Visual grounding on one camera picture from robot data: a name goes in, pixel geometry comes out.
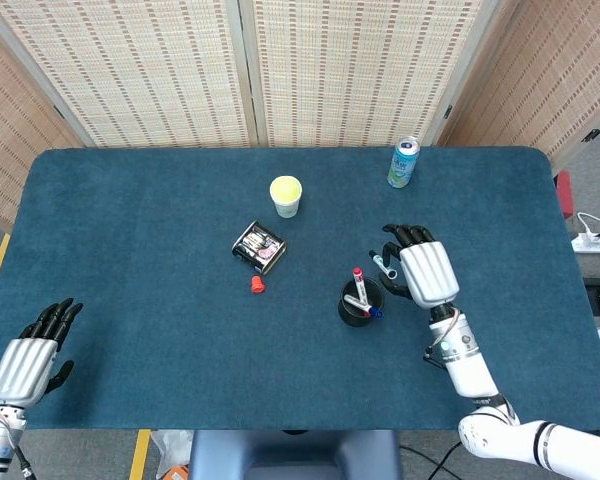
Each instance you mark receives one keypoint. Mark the black whiteboard marker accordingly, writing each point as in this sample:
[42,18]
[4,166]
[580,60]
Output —
[380,261]

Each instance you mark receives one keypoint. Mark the clear plastic bag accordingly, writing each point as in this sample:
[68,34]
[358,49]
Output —
[172,447]

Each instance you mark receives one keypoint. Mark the red whiteboard marker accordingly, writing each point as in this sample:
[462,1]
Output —
[358,280]

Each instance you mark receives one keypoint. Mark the black luncheon meat tin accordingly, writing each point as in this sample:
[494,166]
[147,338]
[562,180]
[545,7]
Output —
[257,246]

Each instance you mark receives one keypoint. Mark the white paper cup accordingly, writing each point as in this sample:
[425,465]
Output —
[286,208]

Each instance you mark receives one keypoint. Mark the woven bamboo screen panel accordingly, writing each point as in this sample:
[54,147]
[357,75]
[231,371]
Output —
[365,70]
[530,75]
[15,150]
[145,70]

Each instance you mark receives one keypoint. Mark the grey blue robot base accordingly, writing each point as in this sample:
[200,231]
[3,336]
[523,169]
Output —
[295,455]

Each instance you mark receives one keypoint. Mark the orange packet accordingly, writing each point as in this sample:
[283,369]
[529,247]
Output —
[176,473]

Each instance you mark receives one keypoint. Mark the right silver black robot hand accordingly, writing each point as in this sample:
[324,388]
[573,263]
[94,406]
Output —
[427,272]

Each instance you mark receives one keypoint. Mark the blue whiteboard marker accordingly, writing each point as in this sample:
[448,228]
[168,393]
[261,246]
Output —
[377,313]

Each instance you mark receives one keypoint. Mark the dark metal screen hinge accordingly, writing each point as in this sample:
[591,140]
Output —
[58,112]
[592,135]
[448,111]

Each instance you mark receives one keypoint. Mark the blue table cloth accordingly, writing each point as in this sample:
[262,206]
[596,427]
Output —
[155,325]

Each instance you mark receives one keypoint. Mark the blue drink can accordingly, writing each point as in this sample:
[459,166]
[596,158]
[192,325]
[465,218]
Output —
[402,165]

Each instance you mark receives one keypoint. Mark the black mesh pen holder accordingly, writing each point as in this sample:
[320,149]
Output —
[352,316]

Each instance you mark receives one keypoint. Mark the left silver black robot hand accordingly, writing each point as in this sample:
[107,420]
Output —
[22,367]

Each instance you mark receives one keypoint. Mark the white power strip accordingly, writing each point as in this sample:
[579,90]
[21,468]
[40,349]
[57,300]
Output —
[592,245]

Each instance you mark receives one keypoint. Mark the red bottle cap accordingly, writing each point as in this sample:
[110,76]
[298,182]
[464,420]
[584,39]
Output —
[257,285]

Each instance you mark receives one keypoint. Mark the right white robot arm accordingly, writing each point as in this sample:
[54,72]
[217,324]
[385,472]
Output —
[470,370]

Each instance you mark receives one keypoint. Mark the red box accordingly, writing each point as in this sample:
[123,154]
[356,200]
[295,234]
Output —
[564,195]

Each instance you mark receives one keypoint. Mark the yellow ball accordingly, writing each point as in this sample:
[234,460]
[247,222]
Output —
[285,189]

